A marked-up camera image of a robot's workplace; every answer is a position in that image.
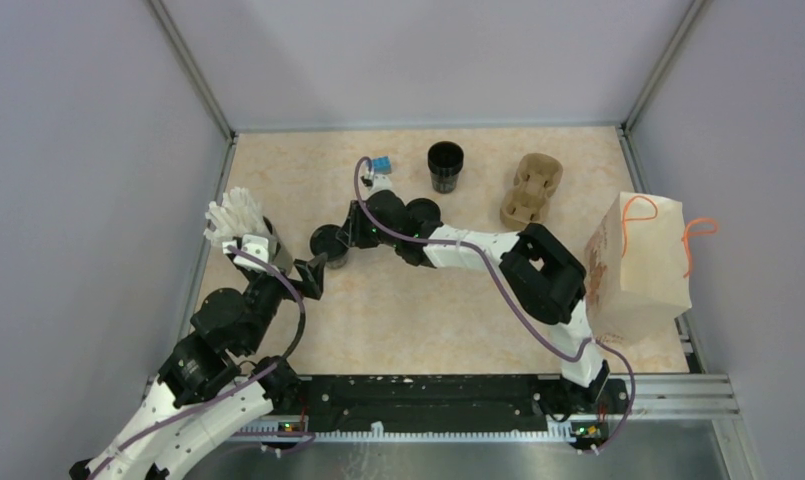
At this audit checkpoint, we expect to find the black cup lid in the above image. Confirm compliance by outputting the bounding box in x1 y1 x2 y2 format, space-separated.
405 198 442 232
309 224 348 261

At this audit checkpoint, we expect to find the single black coffee cup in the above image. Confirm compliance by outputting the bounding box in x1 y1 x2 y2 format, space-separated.
325 252 348 270

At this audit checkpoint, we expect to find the brown cardboard cup carrier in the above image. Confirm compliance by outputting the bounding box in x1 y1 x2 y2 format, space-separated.
499 153 564 231

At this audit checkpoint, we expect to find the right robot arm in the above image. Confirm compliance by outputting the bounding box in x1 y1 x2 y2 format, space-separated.
336 190 610 412

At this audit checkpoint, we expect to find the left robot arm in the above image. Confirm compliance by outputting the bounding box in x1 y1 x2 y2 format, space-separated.
69 248 327 479

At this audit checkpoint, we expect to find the grey straw holder cup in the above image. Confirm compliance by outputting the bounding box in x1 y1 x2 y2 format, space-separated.
263 216 294 275

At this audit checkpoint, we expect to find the blue toy brick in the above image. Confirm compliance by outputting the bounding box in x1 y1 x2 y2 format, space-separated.
371 156 393 175

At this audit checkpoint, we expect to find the white straws bundle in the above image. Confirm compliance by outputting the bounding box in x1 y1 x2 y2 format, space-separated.
203 187 270 248

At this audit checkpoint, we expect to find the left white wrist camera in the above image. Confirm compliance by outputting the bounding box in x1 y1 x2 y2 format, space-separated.
222 234 277 272

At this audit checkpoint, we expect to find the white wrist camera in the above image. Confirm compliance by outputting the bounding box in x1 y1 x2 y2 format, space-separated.
222 234 277 272
360 167 393 196

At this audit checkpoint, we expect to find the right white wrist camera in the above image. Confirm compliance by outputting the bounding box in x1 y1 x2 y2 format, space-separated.
360 167 393 196

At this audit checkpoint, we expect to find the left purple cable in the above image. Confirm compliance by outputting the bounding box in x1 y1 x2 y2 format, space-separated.
87 245 307 480

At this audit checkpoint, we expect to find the purple cable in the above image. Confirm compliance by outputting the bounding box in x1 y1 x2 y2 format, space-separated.
353 156 637 455
87 245 307 480

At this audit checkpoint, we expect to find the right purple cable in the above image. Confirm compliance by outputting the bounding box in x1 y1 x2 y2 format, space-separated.
353 156 637 455

